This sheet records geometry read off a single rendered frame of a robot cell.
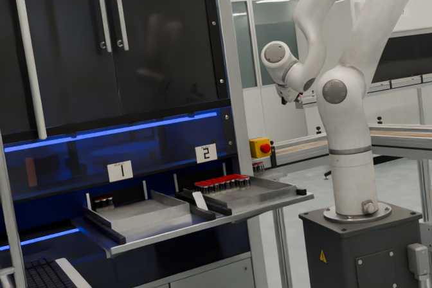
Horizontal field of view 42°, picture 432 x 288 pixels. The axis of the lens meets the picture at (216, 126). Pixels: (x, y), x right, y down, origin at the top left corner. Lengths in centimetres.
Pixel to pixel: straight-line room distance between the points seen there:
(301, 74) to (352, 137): 22
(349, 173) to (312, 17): 44
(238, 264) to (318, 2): 111
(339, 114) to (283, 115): 633
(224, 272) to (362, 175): 84
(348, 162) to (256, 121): 606
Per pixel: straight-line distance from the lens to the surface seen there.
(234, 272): 225
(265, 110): 769
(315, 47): 157
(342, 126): 155
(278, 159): 240
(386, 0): 155
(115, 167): 197
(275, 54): 159
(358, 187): 160
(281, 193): 184
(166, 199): 197
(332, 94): 149
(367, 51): 158
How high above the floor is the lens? 131
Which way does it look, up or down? 5 degrees down
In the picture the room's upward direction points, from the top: 8 degrees counter-clockwise
